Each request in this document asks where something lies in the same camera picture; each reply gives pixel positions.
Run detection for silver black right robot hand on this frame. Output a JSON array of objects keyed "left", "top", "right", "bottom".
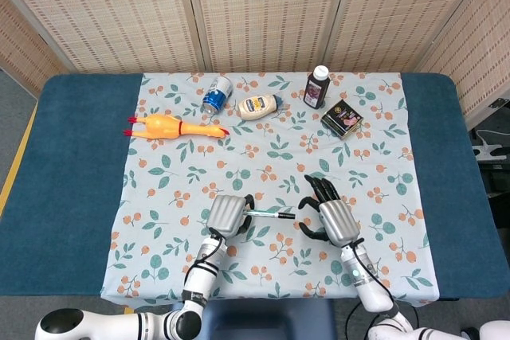
[{"left": 297, "top": 174, "right": 362, "bottom": 248}]

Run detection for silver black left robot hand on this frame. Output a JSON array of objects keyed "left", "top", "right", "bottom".
[{"left": 206, "top": 193, "right": 257, "bottom": 240}]

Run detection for white and green marker body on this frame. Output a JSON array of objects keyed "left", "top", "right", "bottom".
[{"left": 243, "top": 209, "right": 280, "bottom": 220}]

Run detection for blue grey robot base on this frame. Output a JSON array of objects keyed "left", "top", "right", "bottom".
[{"left": 198, "top": 299, "right": 338, "bottom": 340}]

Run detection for floral leaf and fruit tablecloth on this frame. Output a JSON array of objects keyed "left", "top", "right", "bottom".
[{"left": 99, "top": 72, "right": 441, "bottom": 305}]

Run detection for black luncheon meat tin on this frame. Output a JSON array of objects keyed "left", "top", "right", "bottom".
[{"left": 320, "top": 99, "right": 364, "bottom": 141}]

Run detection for yellow rubber chicken toy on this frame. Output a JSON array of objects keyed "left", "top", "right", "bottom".
[{"left": 122, "top": 113, "right": 231, "bottom": 141}]

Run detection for cream mayonnaise squeeze bottle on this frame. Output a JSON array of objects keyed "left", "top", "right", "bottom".
[{"left": 237, "top": 92, "right": 286, "bottom": 121}]

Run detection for blue and white drink can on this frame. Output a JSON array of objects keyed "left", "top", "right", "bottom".
[{"left": 202, "top": 75, "right": 233, "bottom": 115}]

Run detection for dark grape juice bottle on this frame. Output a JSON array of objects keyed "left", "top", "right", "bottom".
[{"left": 304, "top": 64, "right": 332, "bottom": 110}]

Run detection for teal blue table cover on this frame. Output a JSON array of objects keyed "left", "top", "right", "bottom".
[{"left": 0, "top": 72, "right": 504, "bottom": 299}]

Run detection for black equipment case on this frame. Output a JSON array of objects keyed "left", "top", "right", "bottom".
[{"left": 476, "top": 158, "right": 510, "bottom": 229}]

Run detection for white power strip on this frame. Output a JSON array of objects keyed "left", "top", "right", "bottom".
[{"left": 473, "top": 129, "right": 504, "bottom": 160}]

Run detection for woven bamboo screen panel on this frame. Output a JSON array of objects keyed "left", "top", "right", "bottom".
[
  {"left": 182, "top": 0, "right": 354, "bottom": 74},
  {"left": 324, "top": 0, "right": 499, "bottom": 74},
  {"left": 0, "top": 0, "right": 204, "bottom": 74},
  {"left": 416, "top": 0, "right": 510, "bottom": 130},
  {"left": 0, "top": 0, "right": 71, "bottom": 86}
]

